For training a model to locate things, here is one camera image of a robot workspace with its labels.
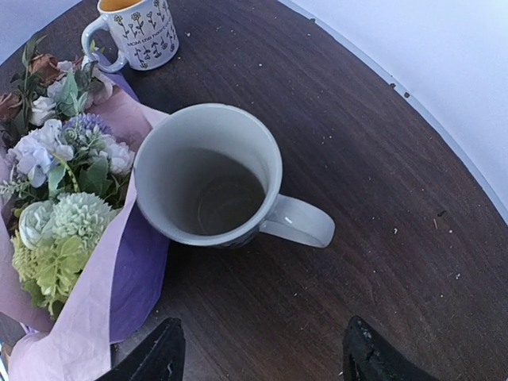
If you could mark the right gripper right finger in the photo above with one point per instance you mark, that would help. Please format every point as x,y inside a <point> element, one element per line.
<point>369,356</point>

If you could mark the loose brown pink flower bunch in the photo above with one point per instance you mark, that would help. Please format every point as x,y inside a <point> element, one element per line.
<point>47,88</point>

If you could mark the beige floral mug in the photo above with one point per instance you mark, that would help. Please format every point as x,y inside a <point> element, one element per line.
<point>209,175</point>

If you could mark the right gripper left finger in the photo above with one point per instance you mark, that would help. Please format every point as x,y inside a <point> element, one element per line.
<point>160,356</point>

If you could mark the yellow-inside floral mug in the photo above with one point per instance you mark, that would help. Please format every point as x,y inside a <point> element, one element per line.
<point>143,31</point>

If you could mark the purple pink flower bouquet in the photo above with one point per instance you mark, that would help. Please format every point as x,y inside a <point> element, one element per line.
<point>81,267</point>

